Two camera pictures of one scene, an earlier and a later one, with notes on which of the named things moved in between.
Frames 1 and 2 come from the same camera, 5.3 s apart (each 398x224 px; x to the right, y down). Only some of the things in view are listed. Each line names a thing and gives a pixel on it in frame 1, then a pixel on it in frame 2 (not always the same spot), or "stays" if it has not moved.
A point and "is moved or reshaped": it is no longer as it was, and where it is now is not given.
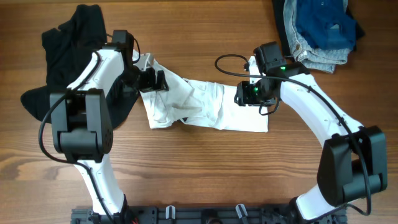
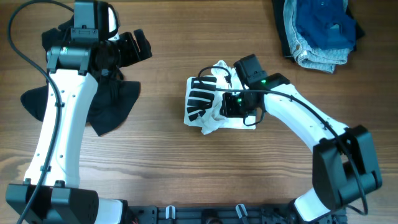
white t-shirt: x=201 y=102 is moved or reshaped
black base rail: x=255 y=214 stays
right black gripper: x=244 y=94 → x=229 y=111
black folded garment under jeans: x=279 y=7 stays
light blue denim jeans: x=313 y=56 stays
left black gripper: x=150 y=85 → x=132 y=55
